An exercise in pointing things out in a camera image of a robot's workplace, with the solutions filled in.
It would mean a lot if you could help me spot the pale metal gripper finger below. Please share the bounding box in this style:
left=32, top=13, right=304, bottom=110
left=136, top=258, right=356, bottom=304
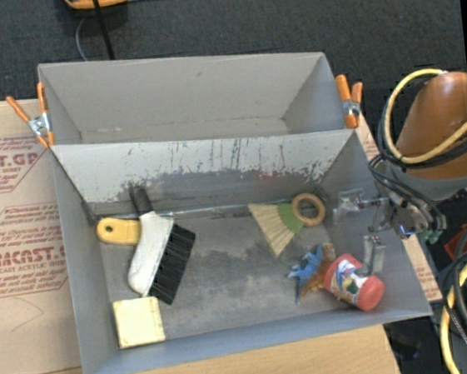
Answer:
left=357, top=232, right=390, bottom=276
left=329, top=188, right=369, bottom=226

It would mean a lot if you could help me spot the red printed plastic container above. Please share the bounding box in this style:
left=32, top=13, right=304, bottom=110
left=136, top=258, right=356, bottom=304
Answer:
left=319, top=248, right=389, bottom=317

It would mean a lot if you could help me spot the blue and orange toy animal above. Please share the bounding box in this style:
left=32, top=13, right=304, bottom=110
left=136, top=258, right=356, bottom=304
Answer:
left=283, top=241, right=343, bottom=307

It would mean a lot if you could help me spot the grey metal bin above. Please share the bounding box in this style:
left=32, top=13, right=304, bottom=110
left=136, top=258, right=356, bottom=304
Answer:
left=36, top=22, right=438, bottom=374

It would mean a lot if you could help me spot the white brush with black bristles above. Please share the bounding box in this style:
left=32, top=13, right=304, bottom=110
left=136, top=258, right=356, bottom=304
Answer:
left=116, top=177, right=205, bottom=311

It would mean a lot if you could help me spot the pale yellow sponge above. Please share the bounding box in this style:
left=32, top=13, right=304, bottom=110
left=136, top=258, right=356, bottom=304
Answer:
left=111, top=294, right=168, bottom=351

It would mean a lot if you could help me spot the brown cardboard board, red print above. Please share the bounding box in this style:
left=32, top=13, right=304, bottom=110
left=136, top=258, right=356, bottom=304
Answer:
left=0, top=51, right=448, bottom=374

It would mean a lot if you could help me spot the straw brush with ring handle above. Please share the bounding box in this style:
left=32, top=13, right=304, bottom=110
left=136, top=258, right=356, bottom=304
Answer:
left=246, top=189, right=332, bottom=261

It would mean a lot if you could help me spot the yellow plastic handle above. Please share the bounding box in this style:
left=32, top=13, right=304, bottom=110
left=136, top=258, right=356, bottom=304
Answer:
left=94, top=212, right=146, bottom=251

